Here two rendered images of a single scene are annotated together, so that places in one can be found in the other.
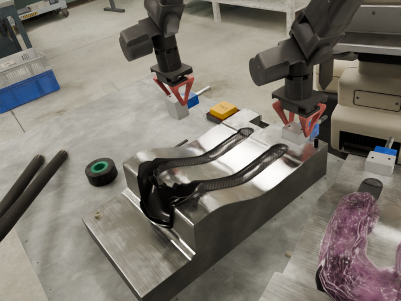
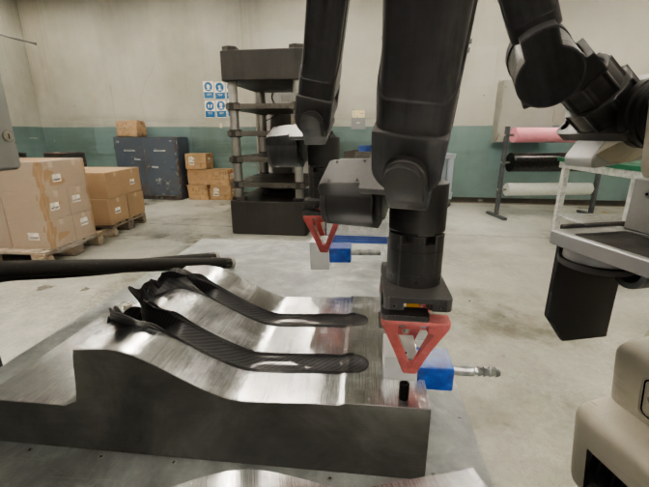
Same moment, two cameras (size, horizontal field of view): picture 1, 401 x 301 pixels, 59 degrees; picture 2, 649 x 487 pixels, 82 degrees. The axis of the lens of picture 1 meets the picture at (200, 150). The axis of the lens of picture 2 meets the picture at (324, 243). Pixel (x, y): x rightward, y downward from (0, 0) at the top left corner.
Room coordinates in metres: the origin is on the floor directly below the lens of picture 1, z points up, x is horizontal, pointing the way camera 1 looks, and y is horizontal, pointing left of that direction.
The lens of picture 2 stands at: (0.31, -0.38, 1.15)
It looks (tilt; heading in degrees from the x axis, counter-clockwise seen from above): 16 degrees down; 38
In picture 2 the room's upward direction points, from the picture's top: straight up
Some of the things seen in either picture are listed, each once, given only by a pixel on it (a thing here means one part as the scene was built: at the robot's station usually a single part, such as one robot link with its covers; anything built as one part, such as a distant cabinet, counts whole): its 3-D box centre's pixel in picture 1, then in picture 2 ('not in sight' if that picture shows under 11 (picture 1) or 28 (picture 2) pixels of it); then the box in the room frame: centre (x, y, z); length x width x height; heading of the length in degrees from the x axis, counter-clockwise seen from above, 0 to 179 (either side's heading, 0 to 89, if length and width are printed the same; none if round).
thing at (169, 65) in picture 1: (168, 60); (324, 186); (0.84, 0.03, 1.06); 0.10 x 0.07 x 0.07; 31
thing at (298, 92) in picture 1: (298, 86); (413, 262); (0.66, -0.23, 1.02); 0.10 x 0.07 x 0.07; 31
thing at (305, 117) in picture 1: (302, 116); (410, 328); (0.65, -0.24, 0.95); 0.07 x 0.07 x 0.09; 31
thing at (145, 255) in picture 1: (206, 182); (231, 343); (0.59, 0.00, 0.87); 0.50 x 0.26 x 0.14; 122
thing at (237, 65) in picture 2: not in sight; (282, 144); (3.95, 3.16, 1.03); 1.54 x 0.94 x 2.06; 29
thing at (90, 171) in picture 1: (101, 171); not in sight; (0.77, 0.27, 0.82); 0.08 x 0.08 x 0.04
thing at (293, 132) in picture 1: (308, 128); (440, 368); (0.68, -0.26, 0.89); 0.13 x 0.05 x 0.05; 121
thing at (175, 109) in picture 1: (191, 98); (346, 252); (0.86, 0.00, 0.93); 0.13 x 0.05 x 0.05; 121
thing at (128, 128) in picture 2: not in sight; (130, 128); (3.70, 6.71, 1.26); 0.42 x 0.33 x 0.29; 119
